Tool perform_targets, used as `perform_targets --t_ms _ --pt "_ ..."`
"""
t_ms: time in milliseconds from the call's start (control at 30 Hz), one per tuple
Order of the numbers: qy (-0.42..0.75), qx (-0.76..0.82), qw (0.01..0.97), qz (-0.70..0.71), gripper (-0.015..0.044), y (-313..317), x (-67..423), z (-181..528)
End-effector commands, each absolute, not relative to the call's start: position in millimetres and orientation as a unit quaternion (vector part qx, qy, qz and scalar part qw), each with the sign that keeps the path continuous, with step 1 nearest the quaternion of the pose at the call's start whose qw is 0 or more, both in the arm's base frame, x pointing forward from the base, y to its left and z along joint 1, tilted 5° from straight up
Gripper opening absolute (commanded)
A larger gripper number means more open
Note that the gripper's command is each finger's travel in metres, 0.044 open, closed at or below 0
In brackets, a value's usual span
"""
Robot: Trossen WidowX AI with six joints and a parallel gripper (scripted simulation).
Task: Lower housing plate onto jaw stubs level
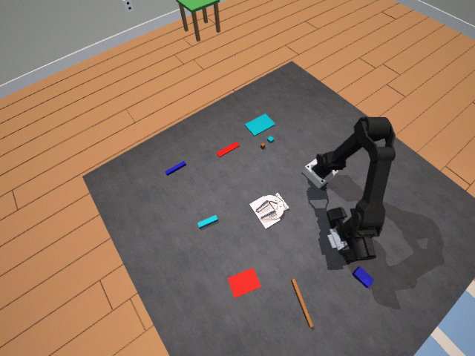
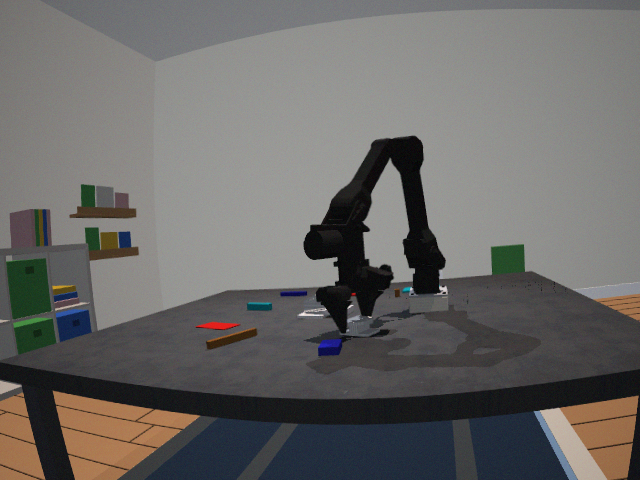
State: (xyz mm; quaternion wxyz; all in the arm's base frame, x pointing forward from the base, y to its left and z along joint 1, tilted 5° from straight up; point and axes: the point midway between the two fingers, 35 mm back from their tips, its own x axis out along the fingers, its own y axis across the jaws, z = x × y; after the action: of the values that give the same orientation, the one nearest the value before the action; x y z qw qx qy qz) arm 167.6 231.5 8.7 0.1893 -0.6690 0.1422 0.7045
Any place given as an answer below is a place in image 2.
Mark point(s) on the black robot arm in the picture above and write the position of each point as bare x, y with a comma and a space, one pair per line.
341, 231

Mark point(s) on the brown flat bar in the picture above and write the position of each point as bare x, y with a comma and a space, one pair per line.
235, 337

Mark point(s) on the cyan rectangular bar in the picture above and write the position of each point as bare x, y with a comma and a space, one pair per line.
259, 306

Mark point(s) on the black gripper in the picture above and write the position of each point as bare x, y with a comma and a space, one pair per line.
335, 298

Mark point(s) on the blue rectangular block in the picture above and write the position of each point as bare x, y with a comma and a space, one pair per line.
330, 347

